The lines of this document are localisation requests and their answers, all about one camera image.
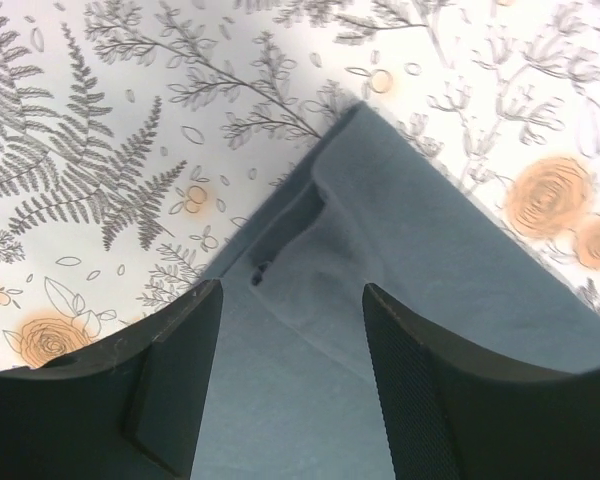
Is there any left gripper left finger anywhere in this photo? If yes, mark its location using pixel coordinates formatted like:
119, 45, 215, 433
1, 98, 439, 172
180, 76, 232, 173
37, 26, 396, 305
0, 280, 223, 479

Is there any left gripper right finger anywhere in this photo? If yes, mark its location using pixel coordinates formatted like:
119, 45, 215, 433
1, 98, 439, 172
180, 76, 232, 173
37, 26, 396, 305
362, 284, 600, 479

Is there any dark blue-grey t-shirt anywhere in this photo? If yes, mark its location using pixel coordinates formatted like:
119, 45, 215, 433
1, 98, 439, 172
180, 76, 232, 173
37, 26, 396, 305
193, 104, 600, 479

